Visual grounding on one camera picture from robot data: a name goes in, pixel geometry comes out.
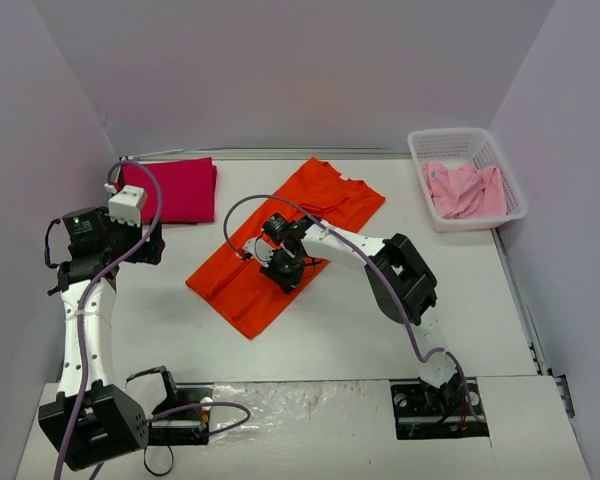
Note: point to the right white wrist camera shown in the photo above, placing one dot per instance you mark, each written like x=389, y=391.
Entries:
x=258, y=249

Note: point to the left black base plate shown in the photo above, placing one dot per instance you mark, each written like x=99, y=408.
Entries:
x=179, y=429

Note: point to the orange t-shirt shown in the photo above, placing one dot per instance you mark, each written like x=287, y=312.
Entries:
x=252, y=280

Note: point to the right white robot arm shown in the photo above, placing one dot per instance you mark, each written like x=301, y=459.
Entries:
x=403, y=285

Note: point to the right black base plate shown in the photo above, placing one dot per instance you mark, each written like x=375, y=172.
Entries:
x=424, y=413

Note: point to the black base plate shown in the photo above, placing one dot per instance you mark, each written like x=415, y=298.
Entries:
x=179, y=429
x=424, y=413

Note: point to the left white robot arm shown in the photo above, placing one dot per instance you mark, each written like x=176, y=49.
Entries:
x=91, y=420

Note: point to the pink t-shirt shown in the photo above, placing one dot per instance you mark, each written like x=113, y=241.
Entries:
x=465, y=192

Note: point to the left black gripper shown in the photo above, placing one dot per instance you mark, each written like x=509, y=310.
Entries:
x=147, y=245

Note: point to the white plastic basket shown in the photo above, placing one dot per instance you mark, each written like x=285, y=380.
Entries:
x=455, y=147

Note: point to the folded magenta t-shirt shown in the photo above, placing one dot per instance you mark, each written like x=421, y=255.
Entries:
x=187, y=186

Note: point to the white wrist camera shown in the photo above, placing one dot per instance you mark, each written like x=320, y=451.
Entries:
x=258, y=249
x=125, y=207

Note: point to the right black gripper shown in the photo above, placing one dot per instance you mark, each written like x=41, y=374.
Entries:
x=282, y=267

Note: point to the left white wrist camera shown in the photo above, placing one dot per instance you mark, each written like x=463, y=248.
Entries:
x=125, y=207

